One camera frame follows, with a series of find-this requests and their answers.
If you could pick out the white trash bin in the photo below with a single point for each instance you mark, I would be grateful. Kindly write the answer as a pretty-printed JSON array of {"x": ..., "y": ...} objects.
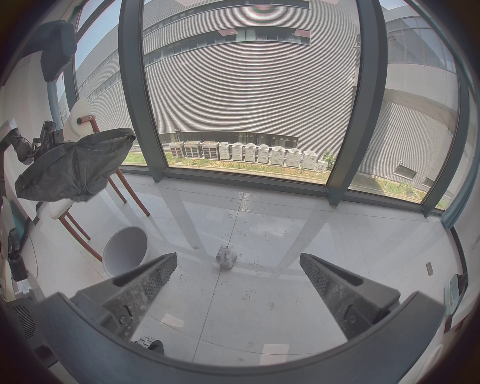
[{"x": 123, "y": 251}]

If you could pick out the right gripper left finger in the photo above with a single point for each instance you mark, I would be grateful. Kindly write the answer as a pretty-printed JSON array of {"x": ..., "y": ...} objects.
[{"x": 146, "y": 288}]

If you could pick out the white paper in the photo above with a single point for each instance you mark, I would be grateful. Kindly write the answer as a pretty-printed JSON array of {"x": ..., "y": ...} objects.
[{"x": 225, "y": 258}]

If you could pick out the window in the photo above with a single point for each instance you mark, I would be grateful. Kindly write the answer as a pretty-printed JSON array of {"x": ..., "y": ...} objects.
[{"x": 133, "y": 75}]

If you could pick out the black plastic bag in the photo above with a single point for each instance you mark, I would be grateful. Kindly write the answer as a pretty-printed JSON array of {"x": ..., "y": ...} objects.
[{"x": 75, "y": 168}]

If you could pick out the white cushioned wooden chair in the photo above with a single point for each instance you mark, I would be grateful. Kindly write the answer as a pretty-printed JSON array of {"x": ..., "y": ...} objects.
[{"x": 82, "y": 108}]

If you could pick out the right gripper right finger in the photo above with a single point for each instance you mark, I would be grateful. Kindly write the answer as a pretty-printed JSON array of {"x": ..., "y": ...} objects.
[{"x": 333, "y": 292}]

